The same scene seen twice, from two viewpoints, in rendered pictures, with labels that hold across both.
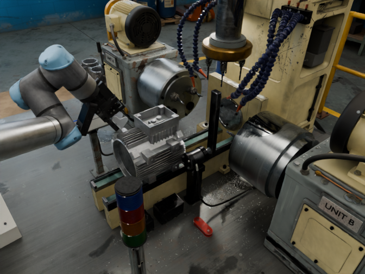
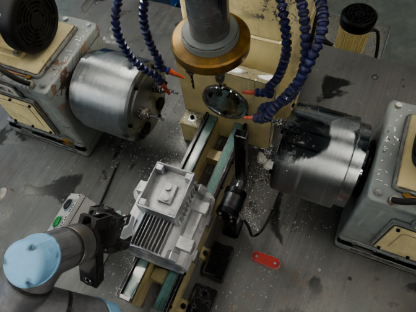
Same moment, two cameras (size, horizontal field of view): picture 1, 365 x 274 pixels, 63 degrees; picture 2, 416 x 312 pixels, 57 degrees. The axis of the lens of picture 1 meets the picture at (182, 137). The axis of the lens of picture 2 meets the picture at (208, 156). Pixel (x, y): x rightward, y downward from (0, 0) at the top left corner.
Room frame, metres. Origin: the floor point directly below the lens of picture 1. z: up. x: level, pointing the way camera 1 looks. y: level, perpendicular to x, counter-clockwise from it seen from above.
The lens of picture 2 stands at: (0.47, 0.13, 1.97)
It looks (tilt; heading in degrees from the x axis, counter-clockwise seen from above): 61 degrees down; 339
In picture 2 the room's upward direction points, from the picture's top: 9 degrees counter-clockwise
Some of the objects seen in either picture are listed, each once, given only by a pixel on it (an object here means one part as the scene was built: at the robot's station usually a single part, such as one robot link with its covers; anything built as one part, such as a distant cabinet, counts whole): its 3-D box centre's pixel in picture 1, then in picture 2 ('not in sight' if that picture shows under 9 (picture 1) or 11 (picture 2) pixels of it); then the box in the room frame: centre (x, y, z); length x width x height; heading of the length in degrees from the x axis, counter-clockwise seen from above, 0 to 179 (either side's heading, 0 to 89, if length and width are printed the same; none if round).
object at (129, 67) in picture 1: (138, 77); (51, 81); (1.51, 0.24, 0.99); 0.35 x 0.31 x 0.37; 38
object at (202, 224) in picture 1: (202, 226); (265, 260); (0.67, -0.08, 0.81); 0.09 x 0.03 x 0.02; 38
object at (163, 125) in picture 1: (156, 124); (168, 194); (0.87, 0.09, 1.11); 0.12 x 0.11 x 0.07; 129
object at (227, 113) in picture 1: (228, 114); (224, 103); (1.10, -0.19, 1.01); 0.15 x 0.02 x 0.15; 38
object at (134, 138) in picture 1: (148, 149); (168, 221); (0.85, 0.12, 1.01); 0.20 x 0.19 x 0.19; 129
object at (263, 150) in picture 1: (279, 159); (327, 157); (0.78, -0.33, 1.04); 0.41 x 0.25 x 0.25; 38
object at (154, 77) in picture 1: (163, 85); (107, 90); (1.32, 0.10, 1.04); 0.37 x 0.25 x 0.25; 38
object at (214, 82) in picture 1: (237, 118); (232, 95); (1.13, -0.25, 0.97); 0.30 x 0.11 x 0.34; 38
